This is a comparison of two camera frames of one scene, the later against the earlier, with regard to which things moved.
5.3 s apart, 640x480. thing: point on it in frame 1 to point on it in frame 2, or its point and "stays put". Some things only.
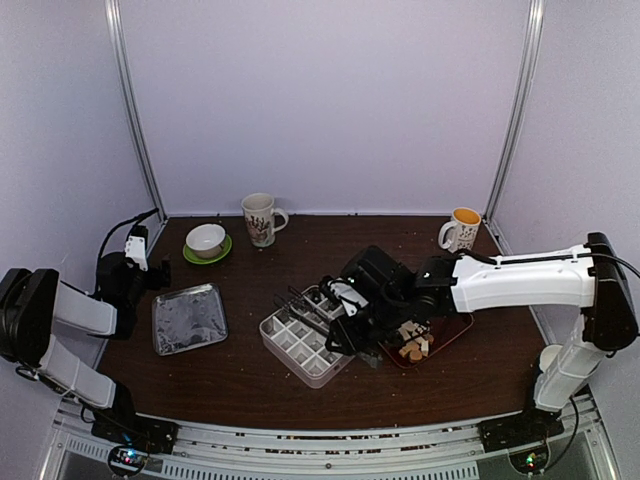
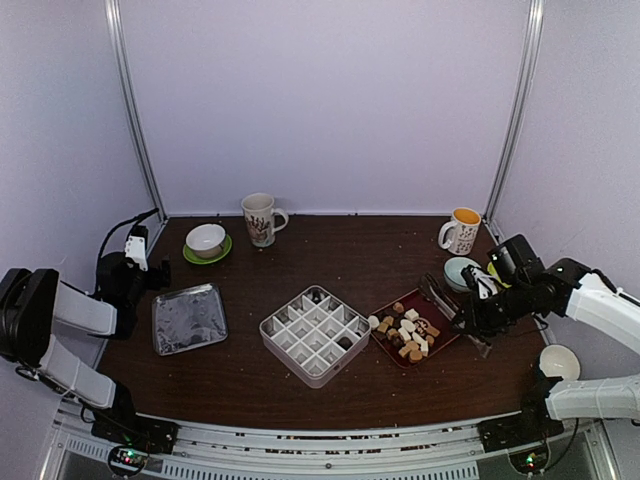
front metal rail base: x=578 y=450 stays put
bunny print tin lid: x=188 y=318 stays put
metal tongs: x=297 y=306 to x=439 y=296
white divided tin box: x=301 y=350 stays put
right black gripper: x=351 y=342 to x=475 y=322
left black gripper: x=156 y=281 stays put
